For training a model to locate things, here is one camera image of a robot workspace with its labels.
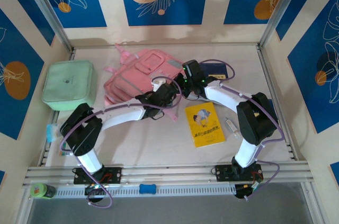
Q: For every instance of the dark blue yellow-label book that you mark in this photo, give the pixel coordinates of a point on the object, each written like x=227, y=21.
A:
x=270, y=103
x=212, y=69

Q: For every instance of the pink backpack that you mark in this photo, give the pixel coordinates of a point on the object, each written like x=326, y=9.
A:
x=132, y=75

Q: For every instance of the yellow cartoon cover book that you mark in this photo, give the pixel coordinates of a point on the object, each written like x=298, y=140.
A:
x=205, y=126

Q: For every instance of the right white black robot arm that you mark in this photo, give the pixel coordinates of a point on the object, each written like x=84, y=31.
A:
x=225, y=97

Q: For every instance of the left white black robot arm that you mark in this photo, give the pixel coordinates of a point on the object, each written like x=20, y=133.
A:
x=121, y=114

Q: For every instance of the mint green zip case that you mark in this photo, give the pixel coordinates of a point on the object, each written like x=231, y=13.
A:
x=69, y=83

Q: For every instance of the blue bone-shaped clip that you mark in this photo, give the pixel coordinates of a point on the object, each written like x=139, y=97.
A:
x=147, y=189

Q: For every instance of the green orange paper packet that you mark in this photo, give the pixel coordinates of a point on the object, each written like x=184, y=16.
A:
x=64, y=153

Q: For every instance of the blue white plastic packet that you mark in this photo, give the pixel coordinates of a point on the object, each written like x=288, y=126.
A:
x=51, y=132

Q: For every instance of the aluminium table side rail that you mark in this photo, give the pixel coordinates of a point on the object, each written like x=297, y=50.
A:
x=268, y=75
x=72, y=54

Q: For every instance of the aluminium table cross rail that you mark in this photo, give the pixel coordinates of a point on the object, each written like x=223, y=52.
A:
x=164, y=173

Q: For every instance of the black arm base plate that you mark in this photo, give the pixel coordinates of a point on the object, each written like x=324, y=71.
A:
x=223, y=172
x=114, y=175

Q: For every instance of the aluminium frame post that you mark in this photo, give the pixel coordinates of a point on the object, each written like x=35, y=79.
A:
x=278, y=9
x=45, y=9

